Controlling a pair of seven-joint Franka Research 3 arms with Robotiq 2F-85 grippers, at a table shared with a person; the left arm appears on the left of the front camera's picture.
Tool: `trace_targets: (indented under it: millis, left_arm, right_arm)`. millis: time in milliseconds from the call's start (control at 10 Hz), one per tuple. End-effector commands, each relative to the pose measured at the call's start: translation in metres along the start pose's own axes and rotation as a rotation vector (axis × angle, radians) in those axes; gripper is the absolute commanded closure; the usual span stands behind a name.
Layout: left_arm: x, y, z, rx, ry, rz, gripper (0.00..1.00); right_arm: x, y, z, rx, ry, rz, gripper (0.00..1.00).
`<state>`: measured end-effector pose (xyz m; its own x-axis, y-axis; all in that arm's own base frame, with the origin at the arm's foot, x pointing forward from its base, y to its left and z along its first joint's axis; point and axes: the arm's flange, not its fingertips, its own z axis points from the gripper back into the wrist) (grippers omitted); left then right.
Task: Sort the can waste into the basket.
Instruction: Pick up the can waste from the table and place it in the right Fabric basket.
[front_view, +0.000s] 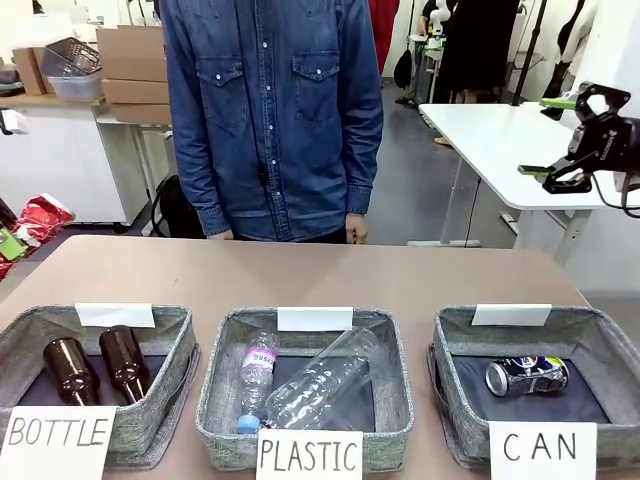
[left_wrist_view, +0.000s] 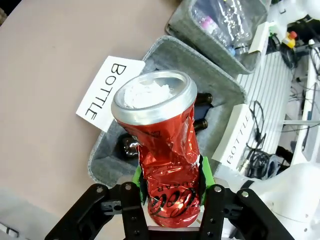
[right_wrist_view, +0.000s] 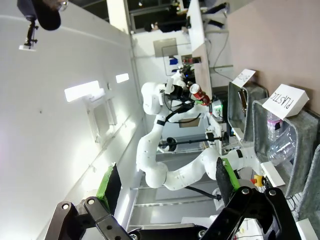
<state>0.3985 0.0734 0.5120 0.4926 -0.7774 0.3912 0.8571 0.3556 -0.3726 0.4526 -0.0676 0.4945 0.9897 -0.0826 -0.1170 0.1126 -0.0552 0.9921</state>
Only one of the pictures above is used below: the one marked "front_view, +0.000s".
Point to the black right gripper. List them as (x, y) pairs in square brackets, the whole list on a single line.
[(605, 142)]

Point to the crushed dark blue can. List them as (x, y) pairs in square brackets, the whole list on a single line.
[(527, 376)]

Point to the large clear plastic bottle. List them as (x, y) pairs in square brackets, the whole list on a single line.
[(325, 380)]

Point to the small plastic bottle blue cap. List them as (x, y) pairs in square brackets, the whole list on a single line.
[(257, 380)]

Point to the brown glass bottle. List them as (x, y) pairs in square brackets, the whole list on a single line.
[(70, 370), (125, 360)]

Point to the person's right forearm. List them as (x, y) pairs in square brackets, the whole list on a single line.
[(200, 170)]

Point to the person's left forearm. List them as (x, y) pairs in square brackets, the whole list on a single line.
[(364, 155)]

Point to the grey fabric can basket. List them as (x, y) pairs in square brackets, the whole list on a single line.
[(595, 350)]

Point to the grey fabric plastic basket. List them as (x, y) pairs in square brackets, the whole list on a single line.
[(400, 390)]

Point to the large white CAN card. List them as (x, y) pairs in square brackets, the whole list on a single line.
[(542, 450)]

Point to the grey fabric bottle basket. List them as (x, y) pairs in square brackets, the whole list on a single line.
[(175, 360)]

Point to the dark mesh basket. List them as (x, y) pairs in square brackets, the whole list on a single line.
[(70, 57)]

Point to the person's left hand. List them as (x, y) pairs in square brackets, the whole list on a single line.
[(357, 229)]

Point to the person's right hand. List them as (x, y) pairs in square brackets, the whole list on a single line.
[(228, 235)]

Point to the white table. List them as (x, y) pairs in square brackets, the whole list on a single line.
[(500, 145)]

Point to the black stand pole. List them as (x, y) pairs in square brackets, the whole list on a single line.
[(530, 50)]

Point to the white power strip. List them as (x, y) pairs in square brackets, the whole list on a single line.
[(510, 222)]

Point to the person in black dress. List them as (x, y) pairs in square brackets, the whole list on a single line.
[(475, 50)]

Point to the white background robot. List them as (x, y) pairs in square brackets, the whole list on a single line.
[(439, 17)]

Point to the black hanging bag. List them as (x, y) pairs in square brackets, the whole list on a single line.
[(403, 70)]

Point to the small white paper card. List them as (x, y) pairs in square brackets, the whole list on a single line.
[(315, 320), (511, 314)]

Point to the red hanging garment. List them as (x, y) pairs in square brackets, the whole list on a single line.
[(385, 35)]

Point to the person in denim shirt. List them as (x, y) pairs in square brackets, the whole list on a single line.
[(272, 115)]

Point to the large white PLASTIC card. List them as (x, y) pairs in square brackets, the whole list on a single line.
[(310, 455)]

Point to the flat cardboard box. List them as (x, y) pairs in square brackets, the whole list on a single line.
[(136, 91), (142, 114)]

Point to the large cardboard box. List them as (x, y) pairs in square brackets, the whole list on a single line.
[(132, 52)]

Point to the small white BOTTLE card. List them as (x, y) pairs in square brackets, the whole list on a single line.
[(115, 315)]

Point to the clear plastic bin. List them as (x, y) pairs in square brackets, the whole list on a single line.
[(75, 87)]

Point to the white cabinet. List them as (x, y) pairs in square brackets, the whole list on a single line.
[(65, 160)]

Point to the red foil bag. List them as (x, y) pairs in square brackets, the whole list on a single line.
[(45, 215)]

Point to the small cardboard box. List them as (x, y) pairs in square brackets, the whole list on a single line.
[(32, 70)]

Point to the green tag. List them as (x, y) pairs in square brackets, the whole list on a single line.
[(11, 245)]

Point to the large white BOTTLE card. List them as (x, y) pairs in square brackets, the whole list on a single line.
[(57, 442)]

